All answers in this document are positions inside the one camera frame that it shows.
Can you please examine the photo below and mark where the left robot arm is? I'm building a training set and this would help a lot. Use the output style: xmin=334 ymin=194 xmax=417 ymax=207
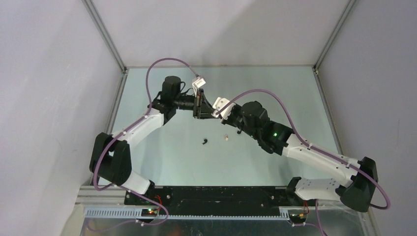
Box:
xmin=89 ymin=76 xmax=214 ymax=205

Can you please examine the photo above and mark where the grey cable duct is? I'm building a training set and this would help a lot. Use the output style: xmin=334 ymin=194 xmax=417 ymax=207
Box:
xmin=84 ymin=207 xmax=290 ymax=220

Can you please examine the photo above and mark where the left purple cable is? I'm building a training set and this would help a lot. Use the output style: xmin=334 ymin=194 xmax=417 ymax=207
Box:
xmin=92 ymin=58 xmax=200 ymax=226

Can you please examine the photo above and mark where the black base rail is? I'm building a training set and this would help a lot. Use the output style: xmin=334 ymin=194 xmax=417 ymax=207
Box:
xmin=124 ymin=186 xmax=304 ymax=216

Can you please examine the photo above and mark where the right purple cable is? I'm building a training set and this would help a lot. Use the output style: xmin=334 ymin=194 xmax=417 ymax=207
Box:
xmin=215 ymin=89 xmax=391 ymax=236

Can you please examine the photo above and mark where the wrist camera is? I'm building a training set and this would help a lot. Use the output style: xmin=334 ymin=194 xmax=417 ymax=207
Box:
xmin=211 ymin=97 xmax=236 ymax=120
xmin=191 ymin=76 xmax=206 ymax=97

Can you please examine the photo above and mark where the purple cable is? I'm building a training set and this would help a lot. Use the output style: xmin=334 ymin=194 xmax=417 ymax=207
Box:
xmin=92 ymin=58 xmax=200 ymax=226
xmin=215 ymin=89 xmax=391 ymax=236

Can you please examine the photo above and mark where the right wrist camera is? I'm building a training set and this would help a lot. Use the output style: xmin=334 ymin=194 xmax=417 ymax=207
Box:
xmin=211 ymin=97 xmax=236 ymax=120

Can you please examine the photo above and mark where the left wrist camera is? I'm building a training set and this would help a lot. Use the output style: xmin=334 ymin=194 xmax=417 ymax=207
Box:
xmin=191 ymin=76 xmax=206 ymax=97

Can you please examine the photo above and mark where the aluminium frame profile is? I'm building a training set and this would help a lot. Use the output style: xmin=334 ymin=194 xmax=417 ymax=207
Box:
xmin=82 ymin=0 xmax=127 ymax=73

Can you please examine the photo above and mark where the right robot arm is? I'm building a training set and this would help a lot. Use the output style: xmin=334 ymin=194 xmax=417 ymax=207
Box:
xmin=212 ymin=98 xmax=378 ymax=212

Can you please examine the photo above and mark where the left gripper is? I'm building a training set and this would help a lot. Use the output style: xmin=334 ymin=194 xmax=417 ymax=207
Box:
xmin=173 ymin=89 xmax=218 ymax=120

